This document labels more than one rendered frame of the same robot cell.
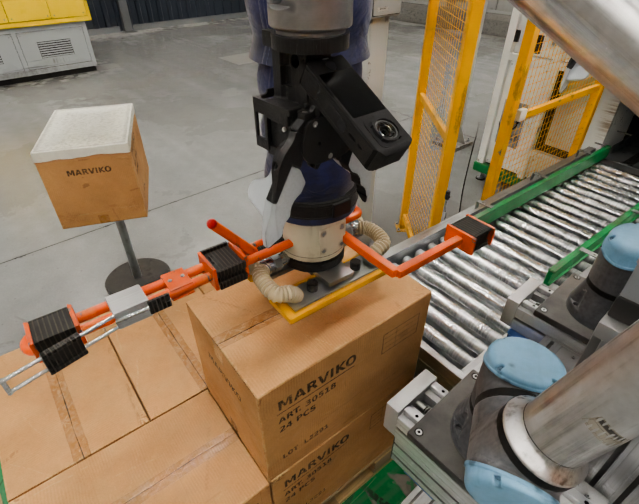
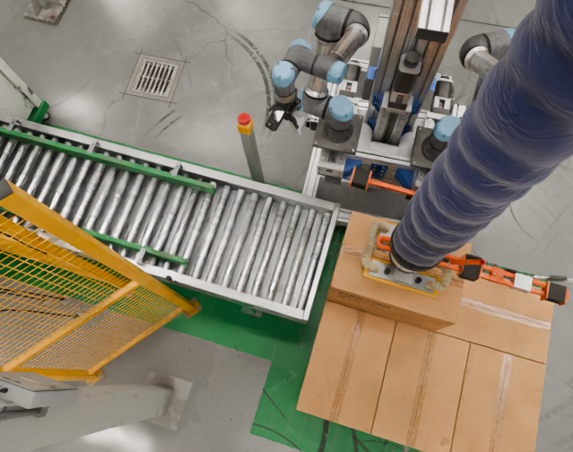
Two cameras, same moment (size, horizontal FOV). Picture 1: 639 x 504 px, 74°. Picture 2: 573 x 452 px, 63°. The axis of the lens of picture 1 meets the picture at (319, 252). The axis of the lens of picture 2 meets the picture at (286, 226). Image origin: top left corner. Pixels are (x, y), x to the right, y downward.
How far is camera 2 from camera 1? 2.11 m
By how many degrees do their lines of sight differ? 63
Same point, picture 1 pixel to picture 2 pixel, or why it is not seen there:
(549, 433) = not seen: hidden behind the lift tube
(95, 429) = (495, 364)
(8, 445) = (536, 398)
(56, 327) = (556, 287)
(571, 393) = not seen: hidden behind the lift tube
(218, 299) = (440, 308)
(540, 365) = (451, 121)
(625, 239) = (346, 110)
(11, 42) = not seen: outside the picture
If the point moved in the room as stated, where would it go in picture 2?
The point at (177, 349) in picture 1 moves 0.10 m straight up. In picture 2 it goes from (427, 373) to (432, 373)
